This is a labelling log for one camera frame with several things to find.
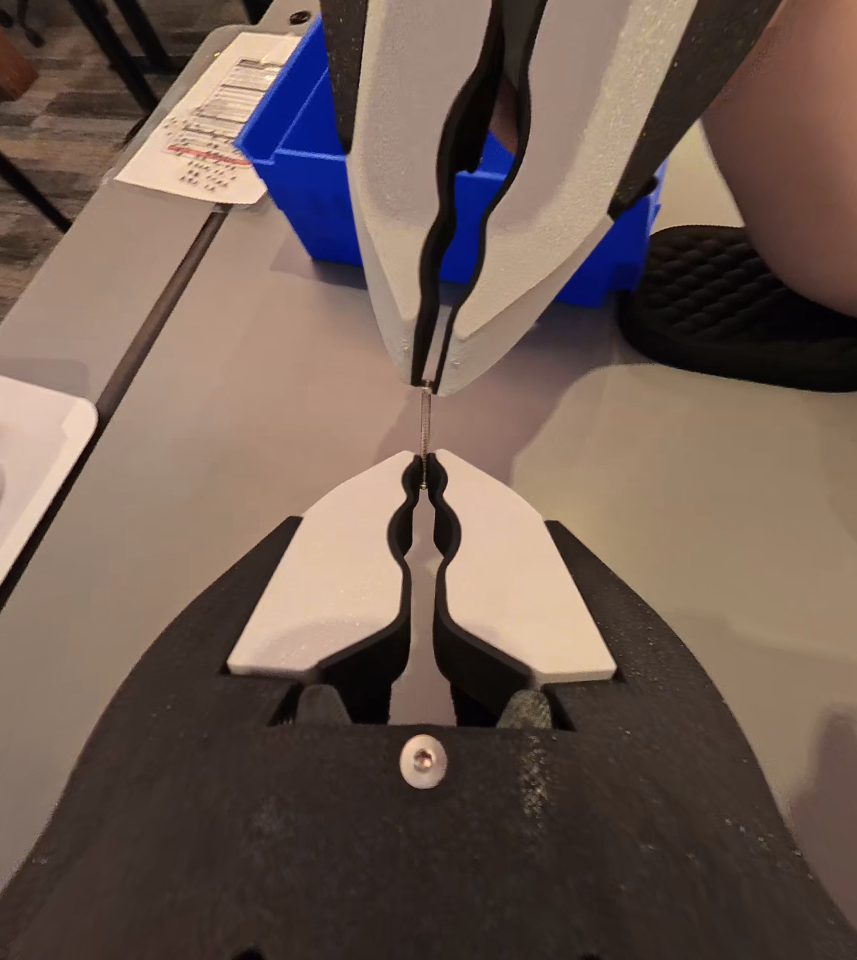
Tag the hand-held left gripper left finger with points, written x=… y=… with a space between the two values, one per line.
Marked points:
x=331 y=592

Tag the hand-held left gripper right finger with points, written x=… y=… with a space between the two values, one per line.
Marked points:
x=518 y=600

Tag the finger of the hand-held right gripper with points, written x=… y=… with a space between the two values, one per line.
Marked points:
x=398 y=150
x=586 y=112

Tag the steel bolt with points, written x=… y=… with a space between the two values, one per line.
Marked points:
x=425 y=424

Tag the person's right forearm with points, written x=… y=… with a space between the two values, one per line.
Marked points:
x=826 y=165

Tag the blue plastic bin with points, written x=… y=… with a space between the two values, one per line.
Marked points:
x=308 y=195

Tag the printed paper sheet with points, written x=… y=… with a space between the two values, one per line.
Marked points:
x=211 y=127

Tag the black wrist rest pad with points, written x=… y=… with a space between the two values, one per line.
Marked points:
x=736 y=315

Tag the white board stand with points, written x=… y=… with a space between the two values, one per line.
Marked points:
x=23 y=487

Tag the black framed easel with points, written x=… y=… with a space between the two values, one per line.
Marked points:
x=23 y=184

